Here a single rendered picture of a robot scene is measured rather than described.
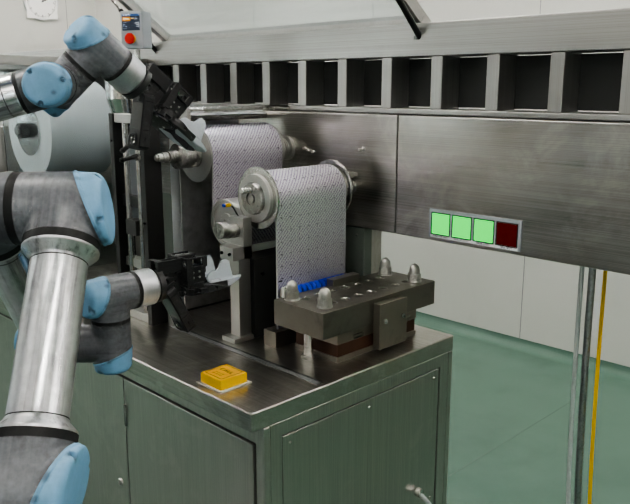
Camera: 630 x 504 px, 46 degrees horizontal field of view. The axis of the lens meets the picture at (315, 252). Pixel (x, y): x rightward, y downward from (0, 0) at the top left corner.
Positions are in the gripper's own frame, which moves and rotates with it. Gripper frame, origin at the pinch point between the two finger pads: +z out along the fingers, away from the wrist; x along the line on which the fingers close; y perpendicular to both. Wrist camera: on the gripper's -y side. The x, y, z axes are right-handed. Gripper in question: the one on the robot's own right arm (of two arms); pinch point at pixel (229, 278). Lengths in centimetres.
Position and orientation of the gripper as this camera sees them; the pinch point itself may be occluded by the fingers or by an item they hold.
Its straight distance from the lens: 167.8
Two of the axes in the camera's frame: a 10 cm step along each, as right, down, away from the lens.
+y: 0.0, -9.8, -2.2
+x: -7.0, -1.6, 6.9
